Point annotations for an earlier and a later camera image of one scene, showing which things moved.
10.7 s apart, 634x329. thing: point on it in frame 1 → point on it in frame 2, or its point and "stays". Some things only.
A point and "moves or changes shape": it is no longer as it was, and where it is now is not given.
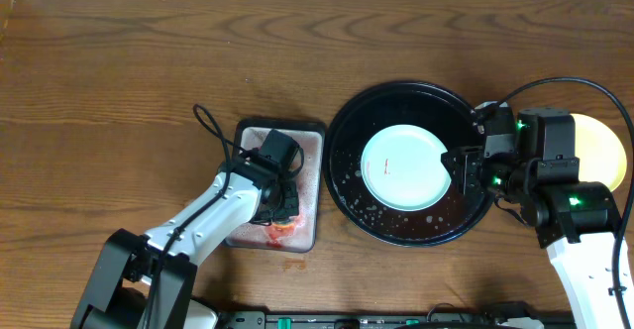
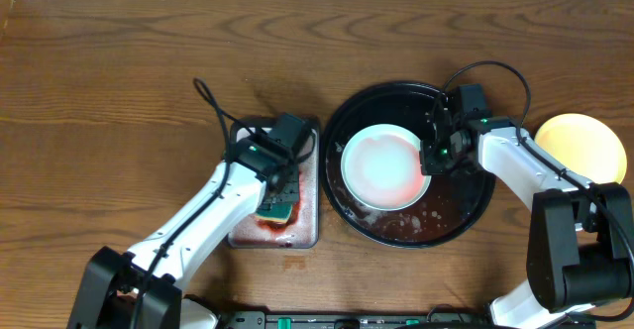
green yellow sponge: x=278 y=232 moves or changes shape
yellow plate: x=600 y=159 stays
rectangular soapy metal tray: x=311 y=138 stays
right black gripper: x=466 y=164 → x=429 y=165
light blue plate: x=402 y=166 moves or changes shape
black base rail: x=433 y=319 stays
